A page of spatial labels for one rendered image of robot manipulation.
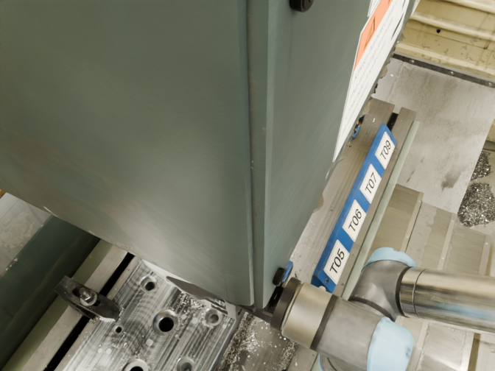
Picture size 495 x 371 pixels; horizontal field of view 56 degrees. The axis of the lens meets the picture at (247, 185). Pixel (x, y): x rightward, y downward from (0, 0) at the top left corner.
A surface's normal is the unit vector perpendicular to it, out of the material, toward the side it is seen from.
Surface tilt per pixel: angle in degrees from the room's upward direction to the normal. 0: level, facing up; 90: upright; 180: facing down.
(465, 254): 8
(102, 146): 90
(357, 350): 37
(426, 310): 71
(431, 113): 24
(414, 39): 90
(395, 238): 7
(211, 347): 0
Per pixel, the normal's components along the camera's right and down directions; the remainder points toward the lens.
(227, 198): -0.07, 0.83
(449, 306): -0.76, 0.02
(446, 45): -0.45, 0.74
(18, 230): 0.89, 0.36
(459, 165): -0.21, -0.22
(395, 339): 0.10, -0.65
